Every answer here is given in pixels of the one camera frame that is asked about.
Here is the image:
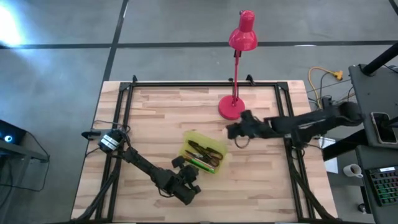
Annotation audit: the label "small black clamp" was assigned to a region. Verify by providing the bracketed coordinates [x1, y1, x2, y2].
[81, 130, 103, 141]

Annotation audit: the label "grey side desk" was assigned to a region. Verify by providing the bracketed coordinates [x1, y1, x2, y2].
[348, 63, 398, 149]

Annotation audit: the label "yellow extension cable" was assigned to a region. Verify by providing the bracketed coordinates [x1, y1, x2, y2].
[307, 66, 345, 110]

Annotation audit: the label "grey metal stand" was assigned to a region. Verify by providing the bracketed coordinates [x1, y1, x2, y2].
[0, 130, 50, 164]

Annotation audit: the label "black power adapter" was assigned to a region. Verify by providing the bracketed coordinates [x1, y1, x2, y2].
[321, 95, 336, 108]

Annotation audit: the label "brown gripper cable loop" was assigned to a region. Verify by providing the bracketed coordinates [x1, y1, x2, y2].
[233, 136, 251, 150]

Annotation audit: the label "black pole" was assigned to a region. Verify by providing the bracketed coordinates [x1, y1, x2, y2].
[361, 42, 398, 77]

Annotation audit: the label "black smartphone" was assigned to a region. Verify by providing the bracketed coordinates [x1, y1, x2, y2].
[370, 111, 398, 145]

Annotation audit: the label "yellow translucent supply box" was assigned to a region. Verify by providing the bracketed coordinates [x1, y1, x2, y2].
[178, 129, 229, 175]

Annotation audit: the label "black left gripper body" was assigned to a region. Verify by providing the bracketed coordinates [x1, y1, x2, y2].
[157, 167, 202, 207]

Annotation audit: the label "black aluminium table frame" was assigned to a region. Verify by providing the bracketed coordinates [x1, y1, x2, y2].
[70, 74, 340, 224]

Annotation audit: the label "green pen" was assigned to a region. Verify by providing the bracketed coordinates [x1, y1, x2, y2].
[185, 157, 216, 174]

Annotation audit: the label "backlit computer keyboard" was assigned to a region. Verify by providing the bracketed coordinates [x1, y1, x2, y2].
[366, 166, 398, 208]

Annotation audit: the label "white paper sheet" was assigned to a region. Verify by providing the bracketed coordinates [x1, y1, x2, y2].
[318, 136, 339, 174]

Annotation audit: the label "red-handled scissors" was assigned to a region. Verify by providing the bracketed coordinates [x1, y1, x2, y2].
[187, 139, 224, 168]

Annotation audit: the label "black box with blue light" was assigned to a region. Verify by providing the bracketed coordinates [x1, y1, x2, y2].
[0, 119, 28, 155]

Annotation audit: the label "white mug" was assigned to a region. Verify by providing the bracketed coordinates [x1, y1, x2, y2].
[343, 163, 364, 179]

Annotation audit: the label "red desk lamp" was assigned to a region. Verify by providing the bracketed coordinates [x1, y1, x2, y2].
[217, 9, 259, 121]

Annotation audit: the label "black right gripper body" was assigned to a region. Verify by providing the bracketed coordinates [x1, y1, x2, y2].
[235, 108, 273, 141]

